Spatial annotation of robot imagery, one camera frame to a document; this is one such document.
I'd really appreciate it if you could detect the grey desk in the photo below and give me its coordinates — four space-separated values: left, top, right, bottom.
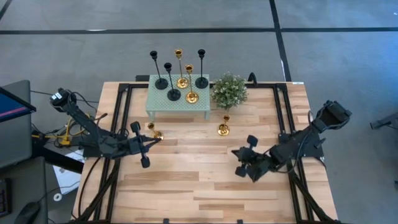
0 156 49 224

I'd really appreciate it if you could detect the black keyboard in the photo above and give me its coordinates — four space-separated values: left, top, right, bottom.
0 179 11 218

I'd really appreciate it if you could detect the black aluminium table frame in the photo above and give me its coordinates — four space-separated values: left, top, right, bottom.
67 81 343 224

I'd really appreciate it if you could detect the black table leg bar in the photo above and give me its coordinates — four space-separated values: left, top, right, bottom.
30 130 85 174

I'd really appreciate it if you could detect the yellow cable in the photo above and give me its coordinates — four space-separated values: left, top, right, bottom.
40 112 93 147

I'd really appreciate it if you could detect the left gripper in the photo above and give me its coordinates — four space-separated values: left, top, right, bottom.
125 121 162 169

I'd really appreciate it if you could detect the white paper sheet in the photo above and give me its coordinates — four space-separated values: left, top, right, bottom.
52 151 85 196

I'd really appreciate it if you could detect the short gold candlestick holder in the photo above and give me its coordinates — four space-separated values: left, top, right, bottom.
216 114 231 137
147 122 165 141

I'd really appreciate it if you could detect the black computer mouse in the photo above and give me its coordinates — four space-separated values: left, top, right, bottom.
14 201 42 224

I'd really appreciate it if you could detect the black candlestick holder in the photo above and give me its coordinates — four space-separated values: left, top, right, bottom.
164 62 182 102
149 50 169 91
195 49 210 90

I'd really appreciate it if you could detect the grey cabinet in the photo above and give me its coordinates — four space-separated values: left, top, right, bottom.
0 80 32 170

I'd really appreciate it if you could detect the monitor with blue screen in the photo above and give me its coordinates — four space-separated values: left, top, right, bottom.
0 86 37 123

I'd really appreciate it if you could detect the potted plant with white flowers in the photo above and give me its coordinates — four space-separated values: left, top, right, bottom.
210 71 249 111

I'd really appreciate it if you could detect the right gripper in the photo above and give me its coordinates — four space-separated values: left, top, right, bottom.
231 134 276 183

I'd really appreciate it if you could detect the mint green perforated shelf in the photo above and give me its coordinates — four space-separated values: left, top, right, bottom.
145 73 211 122

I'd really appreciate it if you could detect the tall gold candlestick holder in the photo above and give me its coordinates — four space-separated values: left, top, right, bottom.
185 64 200 105
174 49 190 90

